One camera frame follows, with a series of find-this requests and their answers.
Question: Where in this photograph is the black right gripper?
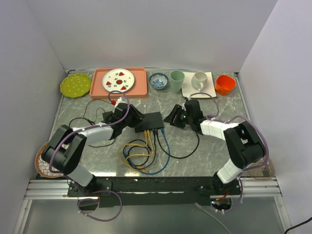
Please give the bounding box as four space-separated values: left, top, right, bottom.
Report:
163 104 193 129

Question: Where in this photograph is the black network switch box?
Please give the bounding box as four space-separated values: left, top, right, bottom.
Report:
135 112 164 133

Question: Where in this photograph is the blue ethernet cable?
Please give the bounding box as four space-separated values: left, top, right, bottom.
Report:
123 128 171 175

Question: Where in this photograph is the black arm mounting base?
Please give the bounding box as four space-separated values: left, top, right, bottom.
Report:
67 176 241 208

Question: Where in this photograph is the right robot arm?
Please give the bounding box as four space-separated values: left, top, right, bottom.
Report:
164 99 268 195

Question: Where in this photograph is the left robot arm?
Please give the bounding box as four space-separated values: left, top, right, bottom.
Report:
41 103 145 196

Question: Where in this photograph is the pink plastic tray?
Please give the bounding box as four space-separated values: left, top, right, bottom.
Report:
90 68 148 99

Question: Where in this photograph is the black power adapter brick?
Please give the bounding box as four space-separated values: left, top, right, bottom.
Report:
102 111 113 123

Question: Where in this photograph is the white square plate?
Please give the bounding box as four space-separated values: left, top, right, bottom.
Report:
181 72 216 98

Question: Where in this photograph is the white watermelon pattern plate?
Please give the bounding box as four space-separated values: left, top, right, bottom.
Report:
102 68 135 93

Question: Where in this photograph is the blue white patterned bowl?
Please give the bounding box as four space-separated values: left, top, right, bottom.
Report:
149 73 169 90

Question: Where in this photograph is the pale green cup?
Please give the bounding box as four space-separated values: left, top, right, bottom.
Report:
170 70 185 94

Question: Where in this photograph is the white ceramic mug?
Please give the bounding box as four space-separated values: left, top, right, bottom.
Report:
191 72 208 92

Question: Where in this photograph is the orange plastic bowl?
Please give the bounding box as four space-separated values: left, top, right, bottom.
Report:
215 75 236 96

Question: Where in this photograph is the green dotted plate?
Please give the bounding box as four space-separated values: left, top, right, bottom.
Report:
60 74 92 98

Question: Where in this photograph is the transparent brown oval dish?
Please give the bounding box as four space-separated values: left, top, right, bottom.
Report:
248 158 275 180

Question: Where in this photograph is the brown petal pattern plate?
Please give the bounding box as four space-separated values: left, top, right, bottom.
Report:
35 142 63 178

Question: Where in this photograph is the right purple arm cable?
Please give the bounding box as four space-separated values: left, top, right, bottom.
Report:
187 92 270 213

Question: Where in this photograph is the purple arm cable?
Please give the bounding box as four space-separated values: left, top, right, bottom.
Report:
187 92 270 213
48 90 130 222

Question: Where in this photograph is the thin black power cord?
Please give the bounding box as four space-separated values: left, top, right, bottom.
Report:
69 99 117 148

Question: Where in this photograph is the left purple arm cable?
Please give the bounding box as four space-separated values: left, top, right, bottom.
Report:
48 90 130 222

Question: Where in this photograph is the white loose cable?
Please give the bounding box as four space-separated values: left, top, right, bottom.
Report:
194 202 232 234

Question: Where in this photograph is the aluminium frame rail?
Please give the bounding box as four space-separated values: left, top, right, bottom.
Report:
24 177 282 200

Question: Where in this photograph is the black cord bottom right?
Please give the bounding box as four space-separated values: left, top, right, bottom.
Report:
284 218 312 234

